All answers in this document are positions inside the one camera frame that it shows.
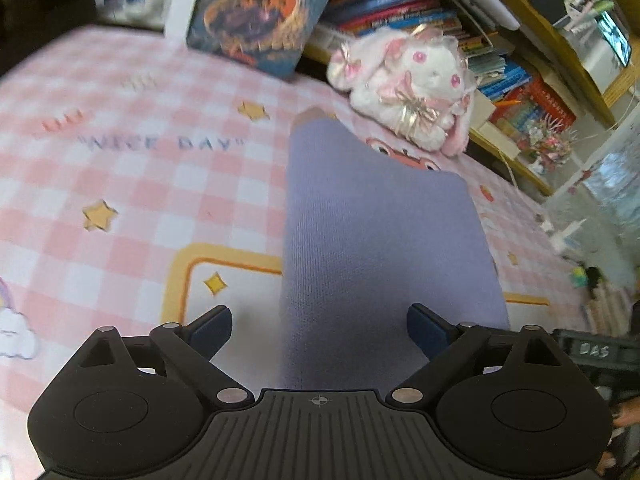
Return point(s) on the colourful bead tree ornament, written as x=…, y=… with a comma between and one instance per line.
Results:
x=549, y=143

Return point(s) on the person right hand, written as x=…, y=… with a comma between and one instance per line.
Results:
x=625, y=415

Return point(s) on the green yellow eraser toy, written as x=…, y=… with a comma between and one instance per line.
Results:
x=579, y=277

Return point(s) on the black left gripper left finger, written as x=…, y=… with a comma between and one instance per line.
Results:
x=188, y=349

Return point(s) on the Harry Potter book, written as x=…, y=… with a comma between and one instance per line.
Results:
x=268, y=35

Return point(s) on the purple and pink garment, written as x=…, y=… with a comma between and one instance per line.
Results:
x=365, y=238

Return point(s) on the wooden bookshelf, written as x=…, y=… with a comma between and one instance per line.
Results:
x=546, y=53

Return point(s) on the row of upright books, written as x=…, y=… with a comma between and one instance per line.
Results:
x=520, y=97

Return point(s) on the pink white plush bunny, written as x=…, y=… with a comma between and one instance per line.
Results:
x=418, y=84

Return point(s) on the pink checkered desk mat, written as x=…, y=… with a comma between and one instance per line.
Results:
x=142, y=182

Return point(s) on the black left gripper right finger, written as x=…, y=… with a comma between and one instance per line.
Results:
x=451, y=352

